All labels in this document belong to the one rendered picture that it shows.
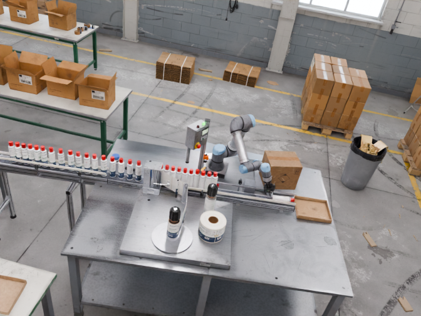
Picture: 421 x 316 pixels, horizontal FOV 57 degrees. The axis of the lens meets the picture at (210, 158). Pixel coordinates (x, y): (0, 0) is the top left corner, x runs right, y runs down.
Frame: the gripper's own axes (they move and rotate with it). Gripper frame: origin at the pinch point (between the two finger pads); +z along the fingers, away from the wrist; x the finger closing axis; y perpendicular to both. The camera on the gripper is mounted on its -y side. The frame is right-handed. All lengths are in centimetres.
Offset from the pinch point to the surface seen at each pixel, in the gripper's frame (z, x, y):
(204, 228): -26, -48, 58
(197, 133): -73, -48, 0
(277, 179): -1.9, 7.6, -18.9
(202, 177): -32, -53, 3
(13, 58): -117, -274, -156
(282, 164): -15.7, 14.4, -22.0
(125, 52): 1, -265, -488
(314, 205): 23.1, 37.3, -6.8
